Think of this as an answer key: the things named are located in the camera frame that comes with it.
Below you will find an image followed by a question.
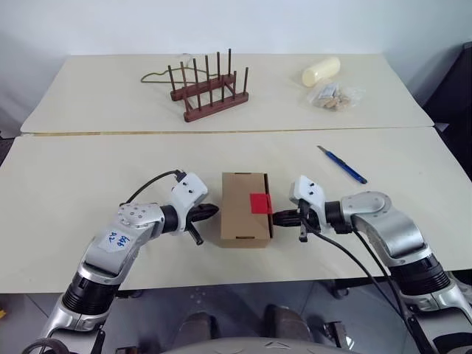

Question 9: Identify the light grey robot torso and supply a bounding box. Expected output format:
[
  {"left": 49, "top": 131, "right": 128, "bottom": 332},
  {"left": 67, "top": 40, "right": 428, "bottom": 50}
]
[{"left": 113, "top": 336, "right": 370, "bottom": 354}]

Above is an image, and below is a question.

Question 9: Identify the brown cardboard box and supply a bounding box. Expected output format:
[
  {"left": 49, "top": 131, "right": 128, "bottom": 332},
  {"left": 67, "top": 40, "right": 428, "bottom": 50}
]
[{"left": 220, "top": 171, "right": 276, "bottom": 249}]

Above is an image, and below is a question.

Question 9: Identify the thin green cord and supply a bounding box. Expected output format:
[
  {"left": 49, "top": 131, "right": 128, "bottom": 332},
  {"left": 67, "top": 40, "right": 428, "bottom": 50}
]
[{"left": 139, "top": 55, "right": 200, "bottom": 86}]

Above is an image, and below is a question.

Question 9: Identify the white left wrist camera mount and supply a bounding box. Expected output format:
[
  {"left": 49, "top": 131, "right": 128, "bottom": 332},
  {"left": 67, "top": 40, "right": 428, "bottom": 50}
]
[{"left": 170, "top": 172, "right": 209, "bottom": 232}]

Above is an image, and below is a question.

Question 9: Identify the white label with blue writing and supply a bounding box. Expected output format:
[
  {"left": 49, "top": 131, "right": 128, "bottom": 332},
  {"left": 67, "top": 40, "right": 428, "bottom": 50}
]
[{"left": 101, "top": 230, "right": 133, "bottom": 254}]

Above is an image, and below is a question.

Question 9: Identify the black chair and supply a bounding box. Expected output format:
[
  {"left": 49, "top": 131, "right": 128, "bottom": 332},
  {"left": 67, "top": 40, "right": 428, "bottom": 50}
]
[{"left": 423, "top": 40, "right": 472, "bottom": 148}]

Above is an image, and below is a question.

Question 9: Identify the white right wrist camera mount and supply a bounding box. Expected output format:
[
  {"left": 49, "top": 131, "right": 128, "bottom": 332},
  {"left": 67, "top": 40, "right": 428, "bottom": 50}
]
[{"left": 288, "top": 175, "right": 327, "bottom": 232}]

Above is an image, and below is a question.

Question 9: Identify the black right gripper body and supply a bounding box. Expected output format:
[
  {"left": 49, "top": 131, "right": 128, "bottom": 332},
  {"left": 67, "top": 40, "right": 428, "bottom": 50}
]
[{"left": 295, "top": 200, "right": 315, "bottom": 243}]

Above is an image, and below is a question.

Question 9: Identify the dark wooden peg rack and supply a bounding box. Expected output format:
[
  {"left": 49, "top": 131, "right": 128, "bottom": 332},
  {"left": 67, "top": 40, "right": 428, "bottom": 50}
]
[{"left": 167, "top": 47, "right": 250, "bottom": 123}]

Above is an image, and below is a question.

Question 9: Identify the red tape strip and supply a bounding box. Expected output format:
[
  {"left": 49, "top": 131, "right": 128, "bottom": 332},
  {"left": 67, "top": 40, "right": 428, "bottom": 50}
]
[{"left": 249, "top": 192, "right": 274, "bottom": 215}]

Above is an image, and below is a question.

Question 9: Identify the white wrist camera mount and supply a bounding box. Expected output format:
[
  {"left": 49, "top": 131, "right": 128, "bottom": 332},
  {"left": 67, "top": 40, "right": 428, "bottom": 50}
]
[
  {"left": 288, "top": 175, "right": 327, "bottom": 232},
  {"left": 170, "top": 172, "right": 209, "bottom": 232}
]

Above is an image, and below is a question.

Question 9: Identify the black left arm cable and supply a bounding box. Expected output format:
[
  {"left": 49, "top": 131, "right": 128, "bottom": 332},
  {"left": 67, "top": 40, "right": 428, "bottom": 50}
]
[{"left": 119, "top": 169, "right": 188, "bottom": 206}]

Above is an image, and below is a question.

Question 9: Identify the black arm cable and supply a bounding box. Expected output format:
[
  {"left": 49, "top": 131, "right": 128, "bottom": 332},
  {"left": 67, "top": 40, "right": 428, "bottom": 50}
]
[
  {"left": 305, "top": 221, "right": 440, "bottom": 354},
  {"left": 345, "top": 227, "right": 392, "bottom": 281},
  {"left": 119, "top": 169, "right": 188, "bottom": 206}
]

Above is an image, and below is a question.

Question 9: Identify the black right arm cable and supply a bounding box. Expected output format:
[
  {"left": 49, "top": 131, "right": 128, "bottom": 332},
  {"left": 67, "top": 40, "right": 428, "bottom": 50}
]
[
  {"left": 305, "top": 221, "right": 440, "bottom": 354},
  {"left": 345, "top": 227, "right": 392, "bottom": 281}
]

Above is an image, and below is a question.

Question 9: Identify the cream cylindrical roll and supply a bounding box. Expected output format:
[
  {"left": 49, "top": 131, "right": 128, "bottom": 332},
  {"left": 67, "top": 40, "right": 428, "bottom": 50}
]
[{"left": 301, "top": 57, "right": 341, "bottom": 89}]

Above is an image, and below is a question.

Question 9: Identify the black table caster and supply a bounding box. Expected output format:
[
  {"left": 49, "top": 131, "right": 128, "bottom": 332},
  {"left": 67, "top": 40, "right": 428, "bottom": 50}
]
[{"left": 330, "top": 279, "right": 350, "bottom": 300}]

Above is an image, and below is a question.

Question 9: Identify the blue utility knife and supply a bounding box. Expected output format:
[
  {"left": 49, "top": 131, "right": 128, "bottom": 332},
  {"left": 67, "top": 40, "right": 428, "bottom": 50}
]
[{"left": 316, "top": 145, "right": 368, "bottom": 184}]

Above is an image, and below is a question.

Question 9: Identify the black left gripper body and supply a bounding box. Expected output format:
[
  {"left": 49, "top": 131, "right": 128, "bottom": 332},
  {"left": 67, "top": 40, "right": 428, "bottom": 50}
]
[{"left": 185, "top": 202, "right": 205, "bottom": 247}]

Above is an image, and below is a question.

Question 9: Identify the clear bag of wooden pieces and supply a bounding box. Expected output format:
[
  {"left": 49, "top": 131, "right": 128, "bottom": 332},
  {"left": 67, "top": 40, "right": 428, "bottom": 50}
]
[{"left": 300, "top": 81, "right": 367, "bottom": 112}]

